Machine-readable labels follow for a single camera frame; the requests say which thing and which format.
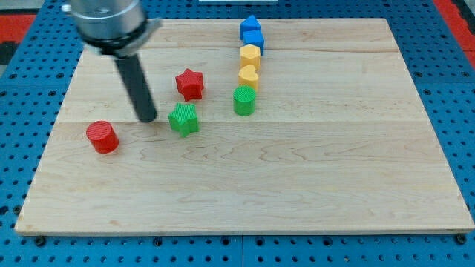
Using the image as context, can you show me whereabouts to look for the red cylinder block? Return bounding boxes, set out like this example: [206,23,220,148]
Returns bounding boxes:
[86,121,119,154]

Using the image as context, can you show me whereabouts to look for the yellow heart block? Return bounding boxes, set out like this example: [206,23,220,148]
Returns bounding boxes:
[238,65,259,91]

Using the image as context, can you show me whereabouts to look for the green cylinder block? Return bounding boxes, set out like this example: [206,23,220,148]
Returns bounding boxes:
[233,85,256,116]

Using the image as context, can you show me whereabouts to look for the light wooden board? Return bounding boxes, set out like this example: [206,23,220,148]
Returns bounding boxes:
[16,19,474,237]

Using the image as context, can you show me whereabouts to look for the blue cube block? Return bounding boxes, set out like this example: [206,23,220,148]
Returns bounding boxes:
[242,30,265,55]

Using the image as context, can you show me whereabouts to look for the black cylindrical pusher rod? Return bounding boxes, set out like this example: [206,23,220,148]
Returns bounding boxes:
[114,54,157,123]

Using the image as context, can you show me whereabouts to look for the green star block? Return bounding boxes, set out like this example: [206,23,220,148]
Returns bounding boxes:
[168,103,200,137]

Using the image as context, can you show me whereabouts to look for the yellow hexagon block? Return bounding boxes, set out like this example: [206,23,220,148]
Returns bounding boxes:
[240,44,261,70]

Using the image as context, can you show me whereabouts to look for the blue pentagon block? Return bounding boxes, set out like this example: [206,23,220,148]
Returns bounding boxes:
[240,15,261,39]

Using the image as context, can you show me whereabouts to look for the red star block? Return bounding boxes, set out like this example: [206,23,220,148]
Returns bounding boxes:
[175,68,204,102]

